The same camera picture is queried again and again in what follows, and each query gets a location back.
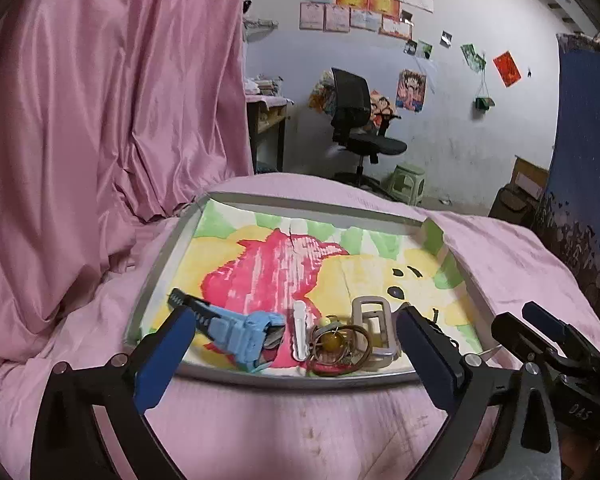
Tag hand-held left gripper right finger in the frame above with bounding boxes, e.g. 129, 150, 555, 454
396, 305, 563, 480

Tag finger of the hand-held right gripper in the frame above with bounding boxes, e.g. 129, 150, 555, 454
521, 301, 600, 362
490, 311, 568, 367

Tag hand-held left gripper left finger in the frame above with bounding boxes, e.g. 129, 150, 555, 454
30, 305, 197, 480

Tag large silver hoop ring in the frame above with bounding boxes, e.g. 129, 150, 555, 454
310, 324, 375, 370

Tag grey metal tray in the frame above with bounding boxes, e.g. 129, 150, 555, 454
123, 191, 487, 392

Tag light blue wrist watch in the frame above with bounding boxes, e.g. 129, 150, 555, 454
167, 287, 287, 374

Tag brown hair tie yellow bead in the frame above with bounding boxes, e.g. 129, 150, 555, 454
306, 315, 375, 379

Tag grey hair comb clip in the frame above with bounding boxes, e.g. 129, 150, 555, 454
351, 296, 404, 372

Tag dark brown box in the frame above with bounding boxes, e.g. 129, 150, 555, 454
488, 184, 537, 227

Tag white hair clip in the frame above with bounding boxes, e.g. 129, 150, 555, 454
292, 300, 309, 361

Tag dark blue printed blanket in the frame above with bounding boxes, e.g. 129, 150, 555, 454
532, 34, 600, 333

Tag cartoon printed towel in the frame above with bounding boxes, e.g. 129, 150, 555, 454
140, 199, 484, 379

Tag cardboard box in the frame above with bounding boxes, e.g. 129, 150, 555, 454
510, 155, 551, 201

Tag green plastic stool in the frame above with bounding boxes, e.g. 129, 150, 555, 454
387, 163, 427, 205

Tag colourful printed cloth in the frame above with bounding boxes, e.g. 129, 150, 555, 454
308, 71, 399, 129

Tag black office chair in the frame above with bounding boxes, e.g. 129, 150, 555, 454
329, 67, 409, 187

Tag pink satin curtain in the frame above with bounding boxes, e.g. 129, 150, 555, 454
0, 0, 256, 371

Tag pile of books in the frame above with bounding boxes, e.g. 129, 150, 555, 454
244, 75, 284, 97

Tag black frame desk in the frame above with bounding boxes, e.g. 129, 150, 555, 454
245, 95, 296, 176

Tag red paper wall decoration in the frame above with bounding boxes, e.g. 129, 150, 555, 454
492, 50, 522, 89

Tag cartoon wall poster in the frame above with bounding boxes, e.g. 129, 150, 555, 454
396, 68, 427, 114

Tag green wall photos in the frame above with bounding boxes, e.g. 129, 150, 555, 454
460, 43, 487, 74

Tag pair of wall photos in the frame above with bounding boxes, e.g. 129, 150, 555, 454
403, 39, 434, 60

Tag white wall shelf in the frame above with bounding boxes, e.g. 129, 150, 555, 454
243, 16, 280, 42

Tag row of wall certificates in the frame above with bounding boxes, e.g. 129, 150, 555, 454
299, 0, 435, 42

